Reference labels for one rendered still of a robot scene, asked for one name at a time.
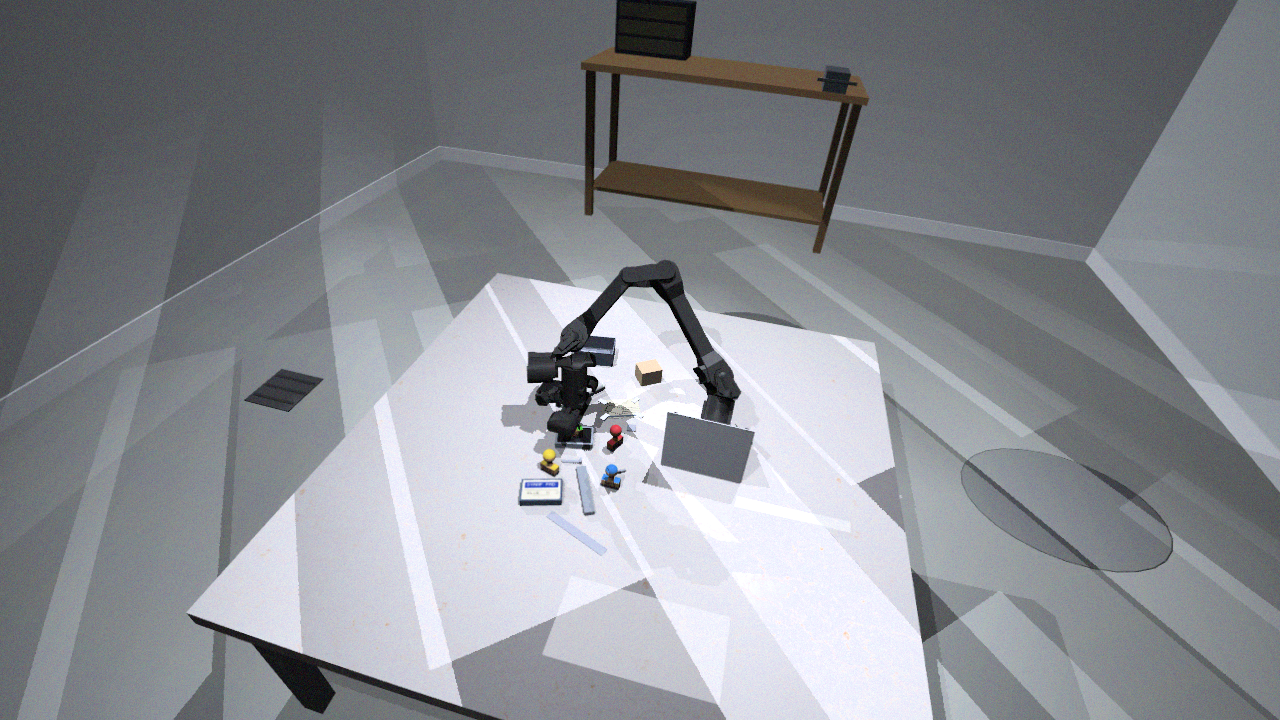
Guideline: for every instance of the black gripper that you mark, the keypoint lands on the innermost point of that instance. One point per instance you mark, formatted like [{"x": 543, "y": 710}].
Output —
[{"x": 576, "y": 401}]

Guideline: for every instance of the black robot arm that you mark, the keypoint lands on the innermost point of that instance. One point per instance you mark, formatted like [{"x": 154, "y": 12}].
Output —
[{"x": 713, "y": 371}]

